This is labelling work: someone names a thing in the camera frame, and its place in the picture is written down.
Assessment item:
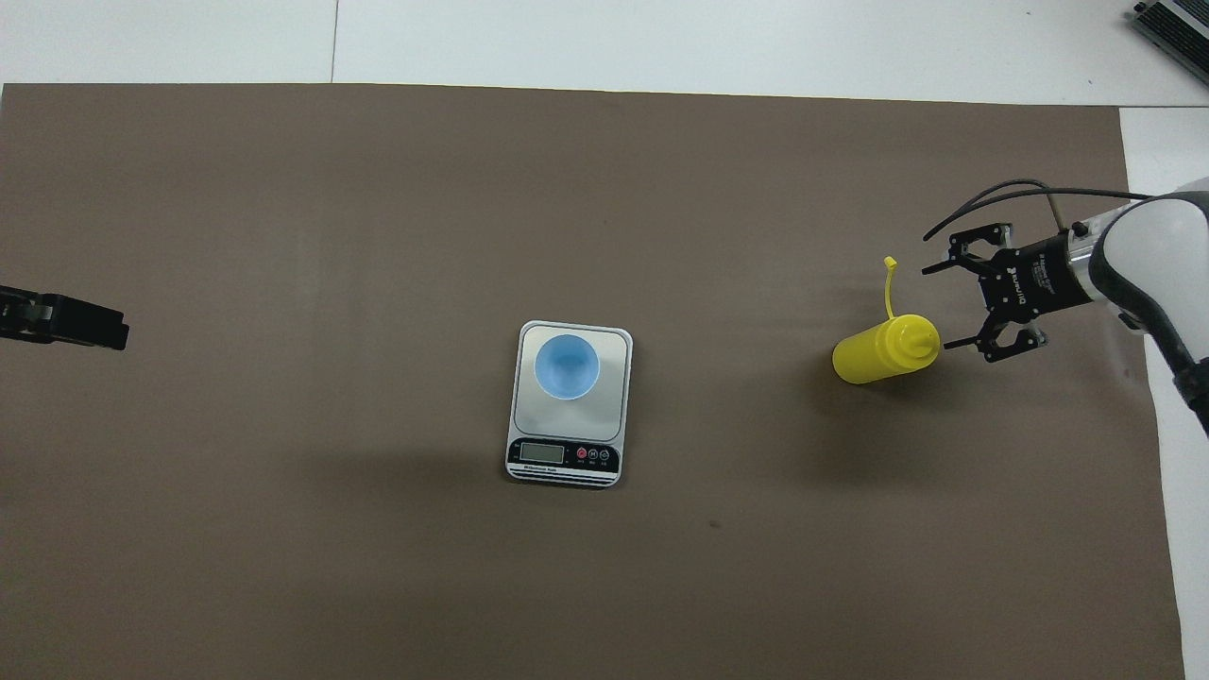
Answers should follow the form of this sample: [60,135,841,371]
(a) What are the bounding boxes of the grey ribbed metal device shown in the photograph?
[1132,0,1209,89]

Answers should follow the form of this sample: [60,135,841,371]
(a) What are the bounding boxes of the blue plastic cup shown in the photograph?
[534,333,601,401]

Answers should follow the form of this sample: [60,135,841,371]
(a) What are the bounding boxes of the brown paper mat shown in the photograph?
[0,82,1186,680]

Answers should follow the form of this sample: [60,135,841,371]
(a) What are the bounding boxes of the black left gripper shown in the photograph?
[0,285,130,351]

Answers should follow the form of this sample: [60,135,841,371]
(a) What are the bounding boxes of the silver digital kitchen scale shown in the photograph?
[505,320,634,489]

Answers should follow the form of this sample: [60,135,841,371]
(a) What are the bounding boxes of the yellow squeeze bottle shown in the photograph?
[831,256,942,386]

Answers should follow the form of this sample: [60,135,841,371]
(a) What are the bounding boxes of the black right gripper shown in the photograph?
[921,223,1098,366]

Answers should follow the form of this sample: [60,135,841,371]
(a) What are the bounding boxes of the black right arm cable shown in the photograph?
[922,178,1155,243]

